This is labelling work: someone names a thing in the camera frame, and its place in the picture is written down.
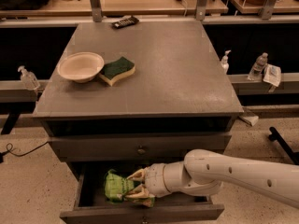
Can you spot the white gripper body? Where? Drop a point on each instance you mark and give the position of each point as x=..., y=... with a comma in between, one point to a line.
x=154, y=179

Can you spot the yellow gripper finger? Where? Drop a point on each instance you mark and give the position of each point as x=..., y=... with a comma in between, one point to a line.
x=138, y=175
x=140, y=192

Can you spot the green rice chip bag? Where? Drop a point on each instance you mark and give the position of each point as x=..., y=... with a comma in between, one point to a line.
x=117, y=186

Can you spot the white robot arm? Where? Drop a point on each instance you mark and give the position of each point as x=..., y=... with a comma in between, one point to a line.
x=203, y=172

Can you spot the closed top drawer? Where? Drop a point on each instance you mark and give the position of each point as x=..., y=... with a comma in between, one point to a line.
x=134, y=147

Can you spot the open middle drawer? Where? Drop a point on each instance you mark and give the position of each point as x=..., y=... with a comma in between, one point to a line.
x=92, y=207

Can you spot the green yellow sponge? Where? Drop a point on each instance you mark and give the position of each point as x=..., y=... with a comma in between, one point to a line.
x=115, y=71

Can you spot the white paper bowl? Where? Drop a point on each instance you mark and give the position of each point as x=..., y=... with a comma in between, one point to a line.
x=81, y=67

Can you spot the black stand leg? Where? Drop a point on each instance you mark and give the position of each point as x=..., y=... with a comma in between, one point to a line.
x=275, y=136

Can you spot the white pump bottle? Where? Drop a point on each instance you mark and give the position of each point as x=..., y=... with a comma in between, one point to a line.
x=224, y=61

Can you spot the clear sanitizer pump bottle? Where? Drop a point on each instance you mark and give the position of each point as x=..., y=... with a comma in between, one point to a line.
x=29, y=79

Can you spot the clear plastic water bottle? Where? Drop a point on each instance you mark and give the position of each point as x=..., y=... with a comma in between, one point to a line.
x=258, y=66

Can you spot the black remote control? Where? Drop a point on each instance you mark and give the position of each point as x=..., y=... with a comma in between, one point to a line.
x=125, y=22

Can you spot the white paper packet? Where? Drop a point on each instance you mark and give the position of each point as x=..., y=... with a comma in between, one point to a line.
x=272, y=75

